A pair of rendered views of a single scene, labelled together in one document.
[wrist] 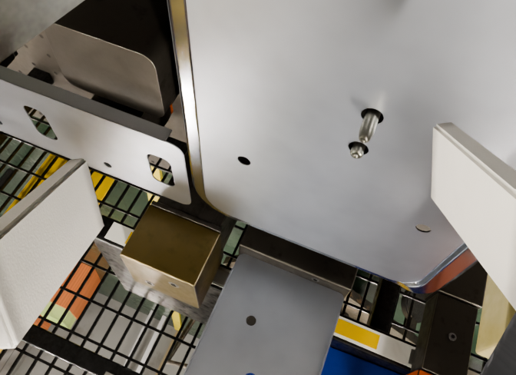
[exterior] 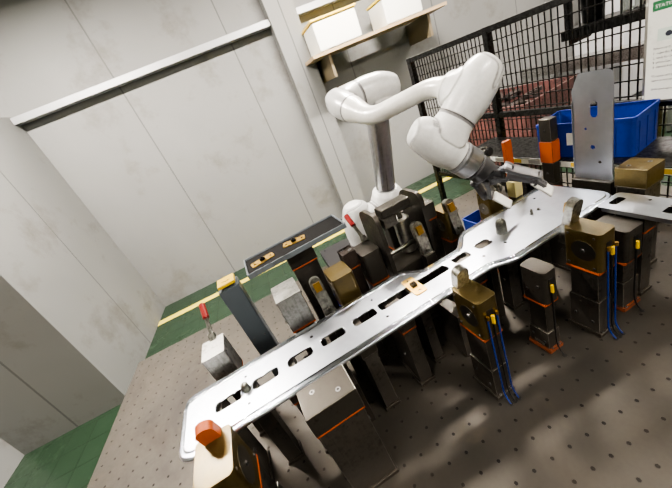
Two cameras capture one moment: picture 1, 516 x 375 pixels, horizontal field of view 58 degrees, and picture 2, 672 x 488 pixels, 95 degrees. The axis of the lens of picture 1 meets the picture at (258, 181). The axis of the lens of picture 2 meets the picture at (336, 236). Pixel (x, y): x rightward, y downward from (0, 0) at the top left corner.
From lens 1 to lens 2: 0.97 m
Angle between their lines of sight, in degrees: 76
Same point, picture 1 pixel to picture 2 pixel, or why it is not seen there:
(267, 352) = (590, 155)
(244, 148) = not seen: hidden behind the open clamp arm
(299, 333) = (584, 163)
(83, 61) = (623, 225)
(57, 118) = (653, 210)
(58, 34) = (623, 230)
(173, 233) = (630, 181)
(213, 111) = not seen: hidden behind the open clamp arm
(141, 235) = (642, 178)
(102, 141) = (637, 206)
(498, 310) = (517, 187)
